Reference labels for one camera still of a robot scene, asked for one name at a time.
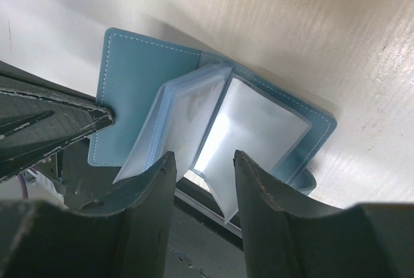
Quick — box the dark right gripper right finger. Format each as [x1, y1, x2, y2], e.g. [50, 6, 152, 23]
[234, 151, 413, 277]

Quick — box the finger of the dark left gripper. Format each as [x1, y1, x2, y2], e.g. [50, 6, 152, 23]
[1, 62, 114, 182]

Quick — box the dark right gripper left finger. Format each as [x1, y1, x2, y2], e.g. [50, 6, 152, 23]
[1, 152, 177, 277]

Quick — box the blue leather card holder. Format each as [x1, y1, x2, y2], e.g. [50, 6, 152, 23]
[88, 28, 337, 222]

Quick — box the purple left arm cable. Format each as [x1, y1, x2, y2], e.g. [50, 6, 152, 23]
[17, 173, 30, 200]

